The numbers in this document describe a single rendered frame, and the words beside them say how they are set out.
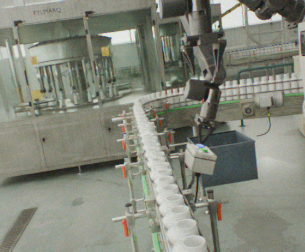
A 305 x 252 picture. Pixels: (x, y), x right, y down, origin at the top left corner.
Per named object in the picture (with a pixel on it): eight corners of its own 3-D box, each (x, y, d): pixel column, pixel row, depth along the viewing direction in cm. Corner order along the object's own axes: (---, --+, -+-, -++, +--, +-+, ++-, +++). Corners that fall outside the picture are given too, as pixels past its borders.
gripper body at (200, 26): (225, 38, 86) (223, 7, 85) (185, 44, 85) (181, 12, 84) (218, 40, 92) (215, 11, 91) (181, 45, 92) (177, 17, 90)
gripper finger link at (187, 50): (215, 73, 87) (212, 35, 85) (188, 77, 87) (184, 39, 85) (209, 72, 94) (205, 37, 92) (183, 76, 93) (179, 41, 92)
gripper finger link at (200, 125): (193, 143, 123) (199, 118, 122) (189, 139, 130) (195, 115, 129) (211, 147, 124) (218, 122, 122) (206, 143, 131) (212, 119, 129)
